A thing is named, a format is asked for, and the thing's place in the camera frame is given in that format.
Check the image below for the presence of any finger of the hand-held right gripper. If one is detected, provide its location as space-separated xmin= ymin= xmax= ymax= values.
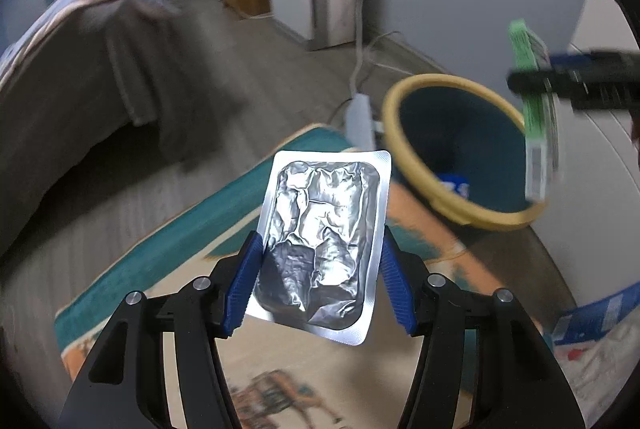
xmin=549 ymin=51 xmax=640 ymax=70
xmin=507 ymin=68 xmax=576 ymax=96

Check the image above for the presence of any blue white plastic bag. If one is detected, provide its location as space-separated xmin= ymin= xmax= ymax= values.
xmin=547 ymin=281 xmax=640 ymax=415

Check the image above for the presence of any white power strip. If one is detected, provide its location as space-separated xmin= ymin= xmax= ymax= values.
xmin=347 ymin=93 xmax=381 ymax=150

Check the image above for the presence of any silver foil pack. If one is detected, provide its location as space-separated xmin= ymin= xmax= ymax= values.
xmin=245 ymin=150 xmax=392 ymax=347

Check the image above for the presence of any yellow rimmed trash bin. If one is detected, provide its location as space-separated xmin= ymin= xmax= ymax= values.
xmin=381 ymin=75 xmax=548 ymax=231

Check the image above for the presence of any green packet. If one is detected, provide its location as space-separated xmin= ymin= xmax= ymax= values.
xmin=507 ymin=20 xmax=563 ymax=200

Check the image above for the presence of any teal orange patterned mat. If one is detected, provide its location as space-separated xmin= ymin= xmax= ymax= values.
xmin=54 ymin=124 xmax=571 ymax=429

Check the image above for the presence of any blue snack bag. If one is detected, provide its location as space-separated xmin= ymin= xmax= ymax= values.
xmin=435 ymin=174 xmax=471 ymax=200

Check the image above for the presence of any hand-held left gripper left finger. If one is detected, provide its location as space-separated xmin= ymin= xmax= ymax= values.
xmin=59 ymin=231 xmax=263 ymax=429

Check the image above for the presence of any white drawer cabinet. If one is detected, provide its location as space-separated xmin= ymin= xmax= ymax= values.
xmin=522 ymin=0 xmax=640 ymax=305

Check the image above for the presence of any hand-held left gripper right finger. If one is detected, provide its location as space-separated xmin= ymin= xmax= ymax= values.
xmin=381 ymin=229 xmax=587 ymax=429

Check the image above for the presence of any bed with grey blanket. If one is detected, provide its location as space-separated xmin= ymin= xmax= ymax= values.
xmin=0 ymin=0 xmax=211 ymax=255

